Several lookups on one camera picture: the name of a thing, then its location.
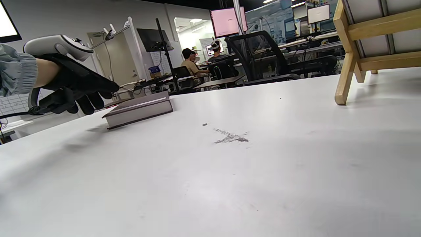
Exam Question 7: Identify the bright wall screen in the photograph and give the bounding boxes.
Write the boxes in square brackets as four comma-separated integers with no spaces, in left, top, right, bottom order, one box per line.
[0,0,22,43]

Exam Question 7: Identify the pink screen monitor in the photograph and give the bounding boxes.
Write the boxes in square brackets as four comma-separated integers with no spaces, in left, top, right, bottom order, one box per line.
[210,7,248,38]

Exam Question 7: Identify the black monitor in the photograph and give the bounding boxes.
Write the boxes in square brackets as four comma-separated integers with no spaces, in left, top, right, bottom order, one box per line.
[136,28,174,53]

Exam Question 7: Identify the white cart with wooden top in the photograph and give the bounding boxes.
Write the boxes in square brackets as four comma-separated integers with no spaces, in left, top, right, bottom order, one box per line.
[194,76,246,90]

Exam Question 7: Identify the small black chair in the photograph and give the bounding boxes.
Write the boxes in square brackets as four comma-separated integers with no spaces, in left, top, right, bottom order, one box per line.
[172,66,195,90]

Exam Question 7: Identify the person's left hand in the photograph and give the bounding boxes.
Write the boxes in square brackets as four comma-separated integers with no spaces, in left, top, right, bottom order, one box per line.
[35,54,119,116]

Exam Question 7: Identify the white screen monitor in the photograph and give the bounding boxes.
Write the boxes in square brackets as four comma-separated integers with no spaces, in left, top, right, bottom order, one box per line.
[307,4,331,25]

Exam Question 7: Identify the long office desk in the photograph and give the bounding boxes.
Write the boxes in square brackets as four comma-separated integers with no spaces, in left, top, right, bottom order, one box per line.
[278,31,342,56]

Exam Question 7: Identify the white pillar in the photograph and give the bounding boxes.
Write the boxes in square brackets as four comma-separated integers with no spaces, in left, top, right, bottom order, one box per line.
[233,0,246,35]

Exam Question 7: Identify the black office chair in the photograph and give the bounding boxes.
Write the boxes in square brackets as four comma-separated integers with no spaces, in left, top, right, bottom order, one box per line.
[225,31,338,86]

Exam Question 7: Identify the black pole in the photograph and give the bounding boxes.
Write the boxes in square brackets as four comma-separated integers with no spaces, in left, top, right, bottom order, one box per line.
[155,18,180,93]

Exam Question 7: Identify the taupe book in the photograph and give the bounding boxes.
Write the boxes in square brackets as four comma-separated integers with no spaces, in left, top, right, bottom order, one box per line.
[383,0,421,55]

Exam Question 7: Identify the person's left forearm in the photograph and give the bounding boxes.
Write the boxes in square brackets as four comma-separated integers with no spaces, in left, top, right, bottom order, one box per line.
[0,43,62,97]

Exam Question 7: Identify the light grey book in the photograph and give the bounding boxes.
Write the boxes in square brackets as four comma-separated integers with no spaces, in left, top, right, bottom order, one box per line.
[342,0,392,57]

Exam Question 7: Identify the thick brown book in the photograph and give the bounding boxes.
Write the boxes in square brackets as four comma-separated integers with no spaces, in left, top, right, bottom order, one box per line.
[102,91,174,129]

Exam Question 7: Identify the white stand with hooks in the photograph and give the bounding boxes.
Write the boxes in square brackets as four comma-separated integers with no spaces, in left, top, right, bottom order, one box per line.
[90,16,149,83]

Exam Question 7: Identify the black glove cable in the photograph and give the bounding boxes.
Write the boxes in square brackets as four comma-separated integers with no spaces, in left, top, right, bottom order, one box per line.
[0,110,41,119]

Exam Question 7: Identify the grey VR controller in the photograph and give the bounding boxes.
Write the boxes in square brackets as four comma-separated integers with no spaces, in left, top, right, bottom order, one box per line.
[23,35,94,110]

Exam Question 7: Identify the wooden book rack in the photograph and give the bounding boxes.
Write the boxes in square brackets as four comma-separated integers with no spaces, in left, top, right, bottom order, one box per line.
[333,0,421,105]

